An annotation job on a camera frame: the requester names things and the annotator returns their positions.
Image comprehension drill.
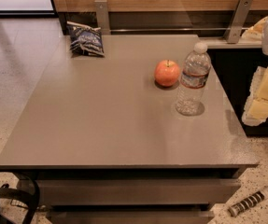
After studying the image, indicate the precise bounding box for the upper grey drawer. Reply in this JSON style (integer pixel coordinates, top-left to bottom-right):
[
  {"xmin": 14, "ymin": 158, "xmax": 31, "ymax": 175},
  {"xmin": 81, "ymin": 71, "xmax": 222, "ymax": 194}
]
[{"xmin": 37, "ymin": 179, "xmax": 240, "ymax": 205}]

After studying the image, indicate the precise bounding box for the red apple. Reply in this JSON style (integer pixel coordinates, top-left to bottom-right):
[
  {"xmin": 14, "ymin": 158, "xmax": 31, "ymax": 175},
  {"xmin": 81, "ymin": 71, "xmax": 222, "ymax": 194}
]
[{"xmin": 154, "ymin": 60, "xmax": 180, "ymax": 87}]

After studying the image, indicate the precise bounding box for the blue chip bag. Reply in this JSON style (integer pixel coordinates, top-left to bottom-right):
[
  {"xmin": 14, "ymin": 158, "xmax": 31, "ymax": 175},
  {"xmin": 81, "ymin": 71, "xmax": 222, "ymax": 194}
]
[{"xmin": 67, "ymin": 21, "xmax": 105, "ymax": 57}]

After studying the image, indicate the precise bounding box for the grey drawer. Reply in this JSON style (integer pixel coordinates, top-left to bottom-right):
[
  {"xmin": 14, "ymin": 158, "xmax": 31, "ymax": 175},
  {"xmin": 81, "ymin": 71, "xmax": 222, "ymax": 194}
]
[
  {"xmin": 37, "ymin": 179, "xmax": 240, "ymax": 205},
  {"xmin": 48, "ymin": 210, "xmax": 214, "ymax": 224}
]

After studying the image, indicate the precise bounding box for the metal bracket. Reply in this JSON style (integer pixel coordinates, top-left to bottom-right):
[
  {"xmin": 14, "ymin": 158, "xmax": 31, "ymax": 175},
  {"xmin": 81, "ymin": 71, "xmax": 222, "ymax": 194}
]
[
  {"xmin": 94, "ymin": 0, "xmax": 111, "ymax": 35},
  {"xmin": 224, "ymin": 0, "xmax": 253, "ymax": 44}
]

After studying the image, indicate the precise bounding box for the right metal bracket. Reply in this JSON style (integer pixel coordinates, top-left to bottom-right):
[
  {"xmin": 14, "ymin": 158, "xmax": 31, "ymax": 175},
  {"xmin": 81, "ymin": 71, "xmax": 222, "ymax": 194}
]
[{"xmin": 224, "ymin": 0, "xmax": 253, "ymax": 44}]

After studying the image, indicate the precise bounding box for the lower grey drawer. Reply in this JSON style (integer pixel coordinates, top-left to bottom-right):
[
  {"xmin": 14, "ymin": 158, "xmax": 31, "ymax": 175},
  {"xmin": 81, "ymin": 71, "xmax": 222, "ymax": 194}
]
[{"xmin": 48, "ymin": 210, "xmax": 214, "ymax": 224}]

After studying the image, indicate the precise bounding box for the left metal bracket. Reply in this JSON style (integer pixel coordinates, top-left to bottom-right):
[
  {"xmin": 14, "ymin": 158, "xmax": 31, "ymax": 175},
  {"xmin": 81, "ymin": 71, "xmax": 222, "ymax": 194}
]
[{"xmin": 94, "ymin": 0, "xmax": 111, "ymax": 35}]

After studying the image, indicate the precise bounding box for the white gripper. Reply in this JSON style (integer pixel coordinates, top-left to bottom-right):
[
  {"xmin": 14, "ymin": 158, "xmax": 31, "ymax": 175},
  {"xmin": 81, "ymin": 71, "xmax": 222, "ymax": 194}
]
[{"xmin": 242, "ymin": 16, "xmax": 268, "ymax": 126}]

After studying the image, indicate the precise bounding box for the clear plastic water bottle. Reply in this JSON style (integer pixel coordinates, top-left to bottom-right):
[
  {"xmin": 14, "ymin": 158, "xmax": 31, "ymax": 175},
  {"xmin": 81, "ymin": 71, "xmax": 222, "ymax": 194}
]
[{"xmin": 175, "ymin": 42, "xmax": 211, "ymax": 116}]

